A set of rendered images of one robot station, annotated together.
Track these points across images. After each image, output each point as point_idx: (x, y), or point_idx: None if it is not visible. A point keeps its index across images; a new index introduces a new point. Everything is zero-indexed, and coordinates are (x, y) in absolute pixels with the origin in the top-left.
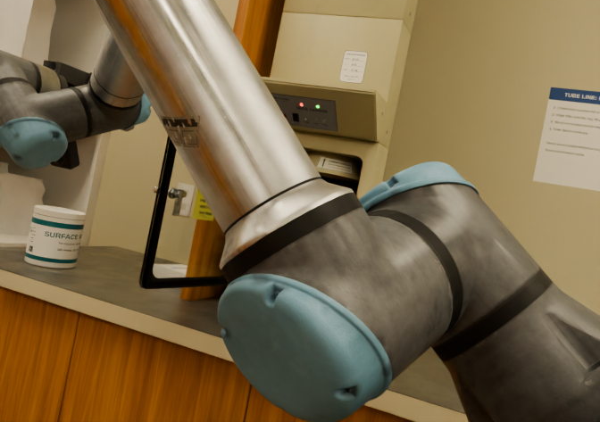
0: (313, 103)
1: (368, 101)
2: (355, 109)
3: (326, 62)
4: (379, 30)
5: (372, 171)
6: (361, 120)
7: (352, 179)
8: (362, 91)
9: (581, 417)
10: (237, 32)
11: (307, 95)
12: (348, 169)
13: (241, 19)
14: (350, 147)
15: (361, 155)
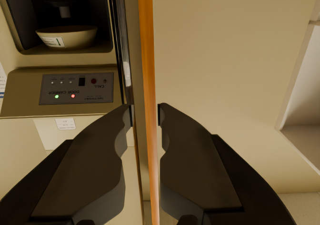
0: (60, 99)
1: (6, 109)
2: (20, 99)
3: (87, 120)
4: (57, 142)
5: (3, 43)
6: (17, 89)
7: (63, 27)
8: (10, 118)
9: None
10: (152, 141)
11: (65, 106)
12: (41, 38)
13: (151, 150)
14: (34, 61)
15: (21, 55)
